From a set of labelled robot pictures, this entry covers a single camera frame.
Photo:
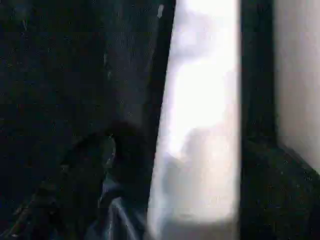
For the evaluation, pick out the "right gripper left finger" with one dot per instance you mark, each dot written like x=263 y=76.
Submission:
x=70 y=190

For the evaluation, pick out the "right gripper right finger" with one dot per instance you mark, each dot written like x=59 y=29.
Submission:
x=277 y=200

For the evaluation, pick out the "white plastic table leg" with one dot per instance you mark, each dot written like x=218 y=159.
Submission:
x=197 y=112
x=297 y=75

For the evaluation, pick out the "black mat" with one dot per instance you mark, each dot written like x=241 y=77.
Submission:
x=75 y=62

